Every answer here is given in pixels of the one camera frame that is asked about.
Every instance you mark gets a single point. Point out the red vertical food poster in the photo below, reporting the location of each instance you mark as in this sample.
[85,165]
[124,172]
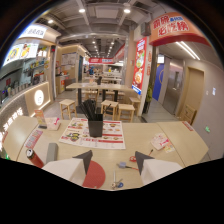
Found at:
[139,66]

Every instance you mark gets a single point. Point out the red round coaster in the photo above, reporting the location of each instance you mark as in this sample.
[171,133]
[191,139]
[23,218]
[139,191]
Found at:
[95,175]

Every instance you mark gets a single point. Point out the black chopsticks bundle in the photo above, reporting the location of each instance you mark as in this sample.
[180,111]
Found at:
[90,110]

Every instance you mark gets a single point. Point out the small red round object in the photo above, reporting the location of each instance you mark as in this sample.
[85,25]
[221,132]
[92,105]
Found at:
[132,158]

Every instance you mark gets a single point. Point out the small blue grey tool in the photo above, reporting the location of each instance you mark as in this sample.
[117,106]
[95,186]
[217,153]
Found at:
[125,165]

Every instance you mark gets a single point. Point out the white illuminated menu board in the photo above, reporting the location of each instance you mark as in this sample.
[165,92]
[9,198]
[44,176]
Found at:
[21,51]

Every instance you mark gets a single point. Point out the grey rectangular box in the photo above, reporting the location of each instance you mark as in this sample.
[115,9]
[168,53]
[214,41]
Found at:
[51,152]

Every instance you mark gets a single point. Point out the small standing menu card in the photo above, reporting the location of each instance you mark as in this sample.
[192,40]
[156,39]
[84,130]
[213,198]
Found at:
[40,117]

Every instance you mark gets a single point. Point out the orange curved shop sign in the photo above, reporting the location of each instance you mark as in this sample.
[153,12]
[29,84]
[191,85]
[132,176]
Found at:
[175,28]

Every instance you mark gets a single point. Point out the black chopsticks holder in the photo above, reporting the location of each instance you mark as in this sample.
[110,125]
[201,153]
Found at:
[95,127]

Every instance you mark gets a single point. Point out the tissue box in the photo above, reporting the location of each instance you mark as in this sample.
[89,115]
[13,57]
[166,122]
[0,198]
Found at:
[52,123]

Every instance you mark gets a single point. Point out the wooden stool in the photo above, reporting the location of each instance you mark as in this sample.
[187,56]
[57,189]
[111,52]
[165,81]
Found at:
[67,107]
[126,111]
[109,109]
[135,103]

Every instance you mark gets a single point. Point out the printed paper menu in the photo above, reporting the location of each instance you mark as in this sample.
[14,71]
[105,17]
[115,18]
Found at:
[83,131]

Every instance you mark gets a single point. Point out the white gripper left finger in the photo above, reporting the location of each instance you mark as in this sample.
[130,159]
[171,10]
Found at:
[68,168]

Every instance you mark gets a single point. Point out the long wooden dining table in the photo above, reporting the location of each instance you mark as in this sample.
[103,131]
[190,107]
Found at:
[100,86]

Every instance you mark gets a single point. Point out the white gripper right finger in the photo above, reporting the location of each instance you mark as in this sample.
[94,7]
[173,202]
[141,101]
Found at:
[159,169]

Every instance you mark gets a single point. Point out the red soda can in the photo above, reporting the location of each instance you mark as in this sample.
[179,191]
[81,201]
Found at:
[34,157]

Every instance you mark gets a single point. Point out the red table sticker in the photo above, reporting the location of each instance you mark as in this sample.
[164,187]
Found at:
[33,138]

